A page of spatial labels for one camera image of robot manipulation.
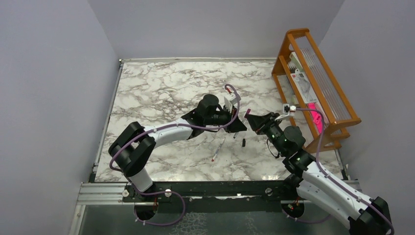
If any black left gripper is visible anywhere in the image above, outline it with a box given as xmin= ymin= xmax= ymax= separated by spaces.
xmin=204 ymin=103 xmax=246 ymax=133

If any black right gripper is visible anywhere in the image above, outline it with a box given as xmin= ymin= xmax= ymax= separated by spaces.
xmin=245 ymin=112 xmax=287 ymax=156

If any magenta pen cap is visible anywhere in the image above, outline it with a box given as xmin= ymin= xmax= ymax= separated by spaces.
xmin=244 ymin=109 xmax=251 ymax=117

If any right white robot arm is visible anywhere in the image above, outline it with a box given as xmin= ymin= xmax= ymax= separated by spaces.
xmin=245 ymin=113 xmax=395 ymax=235

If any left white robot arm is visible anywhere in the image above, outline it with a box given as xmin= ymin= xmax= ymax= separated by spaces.
xmin=108 ymin=93 xmax=247 ymax=201

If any white marker pen red end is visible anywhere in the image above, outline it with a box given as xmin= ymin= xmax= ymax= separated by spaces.
xmin=211 ymin=138 xmax=226 ymax=162

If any orange wooden rack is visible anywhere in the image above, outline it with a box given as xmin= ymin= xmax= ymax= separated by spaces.
xmin=271 ymin=28 xmax=361 ymax=152

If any white packaged item in rack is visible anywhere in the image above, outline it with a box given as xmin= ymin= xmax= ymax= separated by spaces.
xmin=287 ymin=52 xmax=319 ymax=104

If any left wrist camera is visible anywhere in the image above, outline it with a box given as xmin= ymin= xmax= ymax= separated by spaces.
xmin=224 ymin=93 xmax=241 ymax=112

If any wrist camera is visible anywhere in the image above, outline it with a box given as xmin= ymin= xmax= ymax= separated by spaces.
xmin=224 ymin=93 xmax=241 ymax=112
xmin=282 ymin=103 xmax=297 ymax=115

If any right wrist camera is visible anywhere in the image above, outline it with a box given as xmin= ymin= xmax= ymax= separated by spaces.
xmin=282 ymin=103 xmax=297 ymax=115

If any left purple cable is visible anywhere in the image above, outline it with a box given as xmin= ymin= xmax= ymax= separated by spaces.
xmin=109 ymin=83 xmax=241 ymax=227

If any purple cable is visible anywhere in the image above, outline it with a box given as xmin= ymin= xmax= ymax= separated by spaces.
xmin=281 ymin=107 xmax=395 ymax=235
xmin=109 ymin=83 xmax=241 ymax=227

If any black mounting rail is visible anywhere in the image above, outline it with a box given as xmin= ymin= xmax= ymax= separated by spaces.
xmin=122 ymin=180 xmax=305 ymax=216

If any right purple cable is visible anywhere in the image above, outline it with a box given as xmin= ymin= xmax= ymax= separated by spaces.
xmin=281 ymin=107 xmax=395 ymax=235

